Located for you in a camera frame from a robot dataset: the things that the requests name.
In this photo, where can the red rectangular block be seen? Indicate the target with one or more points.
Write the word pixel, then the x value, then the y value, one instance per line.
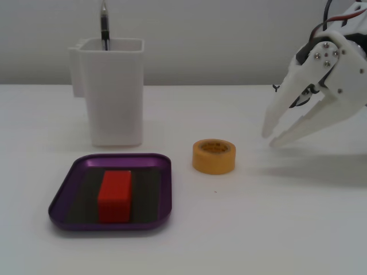
pixel 114 197

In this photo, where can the white 3D-printed gripper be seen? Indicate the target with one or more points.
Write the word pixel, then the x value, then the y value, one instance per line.
pixel 348 75

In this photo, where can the yellow tape roll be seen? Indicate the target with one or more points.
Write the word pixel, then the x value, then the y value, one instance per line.
pixel 212 164

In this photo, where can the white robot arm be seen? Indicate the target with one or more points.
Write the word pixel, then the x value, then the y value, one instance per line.
pixel 357 17

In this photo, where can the purple metal tray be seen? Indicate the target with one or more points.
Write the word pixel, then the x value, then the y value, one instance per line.
pixel 114 159

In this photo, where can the black ballpoint pen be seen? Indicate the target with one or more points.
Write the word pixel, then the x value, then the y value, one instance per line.
pixel 105 25

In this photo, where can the white plastic pen holder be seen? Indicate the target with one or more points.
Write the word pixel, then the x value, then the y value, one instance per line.
pixel 114 100

